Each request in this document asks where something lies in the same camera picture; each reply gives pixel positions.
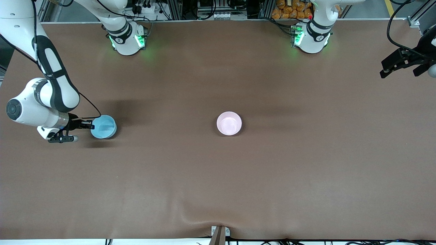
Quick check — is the blue bowl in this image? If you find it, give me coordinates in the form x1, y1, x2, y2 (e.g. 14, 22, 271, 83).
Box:
90, 115, 117, 139

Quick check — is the pink bowl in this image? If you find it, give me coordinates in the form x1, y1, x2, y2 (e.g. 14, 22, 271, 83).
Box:
217, 111, 243, 136

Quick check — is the orange items crate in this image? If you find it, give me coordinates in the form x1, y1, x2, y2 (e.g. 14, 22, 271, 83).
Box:
271, 0, 314, 20

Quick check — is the white power strip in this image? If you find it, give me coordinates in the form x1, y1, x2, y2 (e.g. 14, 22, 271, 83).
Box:
136, 2, 158, 15

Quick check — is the brown table mat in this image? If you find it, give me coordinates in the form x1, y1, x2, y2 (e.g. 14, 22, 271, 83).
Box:
0, 20, 436, 241

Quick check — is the white terminal strip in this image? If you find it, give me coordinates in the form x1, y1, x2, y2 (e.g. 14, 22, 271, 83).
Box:
212, 12, 248, 20

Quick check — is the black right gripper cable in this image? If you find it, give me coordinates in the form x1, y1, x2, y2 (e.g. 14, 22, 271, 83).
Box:
0, 0, 102, 120

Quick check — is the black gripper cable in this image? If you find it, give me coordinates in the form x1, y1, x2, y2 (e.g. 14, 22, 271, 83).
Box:
0, 0, 102, 120
387, 0, 424, 58

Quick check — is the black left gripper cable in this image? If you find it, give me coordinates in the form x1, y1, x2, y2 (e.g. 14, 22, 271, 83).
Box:
387, 0, 424, 58

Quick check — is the aluminium frame post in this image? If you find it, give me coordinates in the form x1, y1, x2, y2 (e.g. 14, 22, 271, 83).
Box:
259, 0, 273, 19
37, 0, 51, 23
167, 0, 183, 20
407, 0, 436, 28

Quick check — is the brown camera post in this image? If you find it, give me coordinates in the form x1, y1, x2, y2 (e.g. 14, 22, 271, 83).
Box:
208, 227, 226, 245

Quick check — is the metal clamp bracket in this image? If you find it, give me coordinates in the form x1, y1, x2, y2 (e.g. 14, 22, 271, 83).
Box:
211, 226, 231, 237

